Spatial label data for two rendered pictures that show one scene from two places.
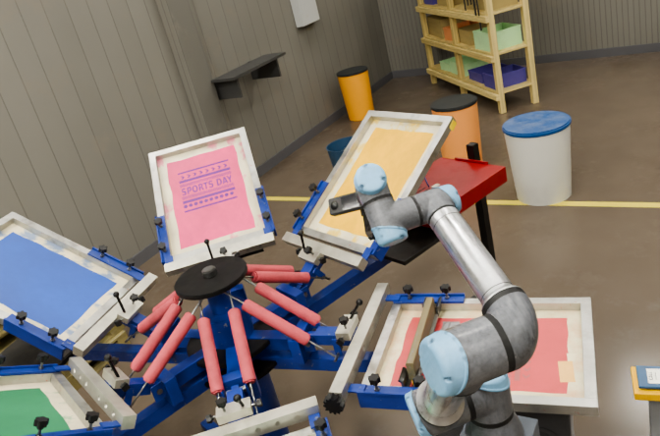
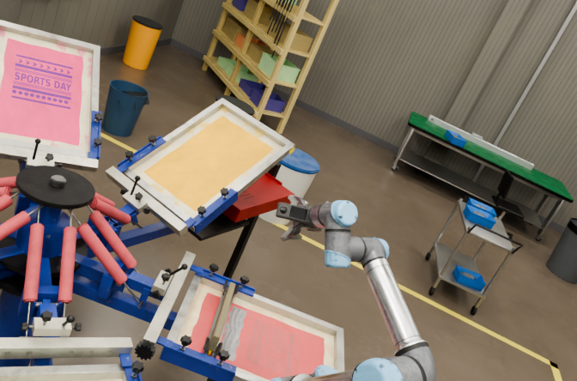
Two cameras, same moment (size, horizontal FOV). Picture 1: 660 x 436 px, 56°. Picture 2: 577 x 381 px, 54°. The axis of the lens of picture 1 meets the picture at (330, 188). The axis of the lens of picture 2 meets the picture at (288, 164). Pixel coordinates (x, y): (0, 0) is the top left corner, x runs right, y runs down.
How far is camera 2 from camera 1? 0.82 m
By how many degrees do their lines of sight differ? 27
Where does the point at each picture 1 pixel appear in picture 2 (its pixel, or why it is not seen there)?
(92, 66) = not seen: outside the picture
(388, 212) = (347, 244)
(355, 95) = (140, 44)
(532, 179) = not seen: hidden behind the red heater
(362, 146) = (205, 125)
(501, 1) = (297, 45)
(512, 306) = (428, 358)
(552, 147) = (299, 183)
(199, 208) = (28, 100)
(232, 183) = (69, 93)
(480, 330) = (412, 369)
